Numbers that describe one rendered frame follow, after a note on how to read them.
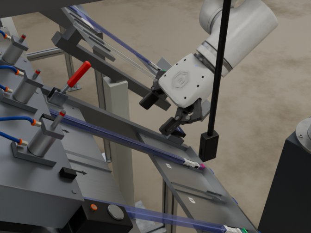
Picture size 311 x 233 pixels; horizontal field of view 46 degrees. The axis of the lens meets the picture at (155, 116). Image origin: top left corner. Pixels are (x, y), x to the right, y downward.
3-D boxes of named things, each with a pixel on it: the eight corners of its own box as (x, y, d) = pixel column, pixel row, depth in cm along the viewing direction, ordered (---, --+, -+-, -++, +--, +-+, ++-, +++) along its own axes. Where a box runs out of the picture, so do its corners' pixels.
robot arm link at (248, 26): (196, 32, 76) (222, 55, 70) (243, -15, 74) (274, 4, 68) (212, 53, 82) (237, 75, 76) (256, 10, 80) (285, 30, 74)
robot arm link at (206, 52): (197, 33, 75) (186, 44, 76) (222, 55, 70) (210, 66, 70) (213, 54, 82) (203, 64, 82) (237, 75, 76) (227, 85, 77)
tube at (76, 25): (192, 104, 120) (195, 102, 119) (195, 107, 119) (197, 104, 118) (72, 25, 84) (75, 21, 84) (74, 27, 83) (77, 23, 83)
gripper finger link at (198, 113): (191, 83, 76) (171, 101, 77) (211, 107, 71) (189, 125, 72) (194, 86, 77) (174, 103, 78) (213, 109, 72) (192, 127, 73)
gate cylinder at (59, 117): (54, 125, 41) (65, 110, 40) (56, 129, 41) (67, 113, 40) (50, 124, 41) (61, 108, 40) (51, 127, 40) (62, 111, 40)
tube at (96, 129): (199, 167, 98) (201, 164, 98) (202, 170, 97) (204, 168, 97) (27, 106, 64) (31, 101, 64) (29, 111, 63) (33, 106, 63)
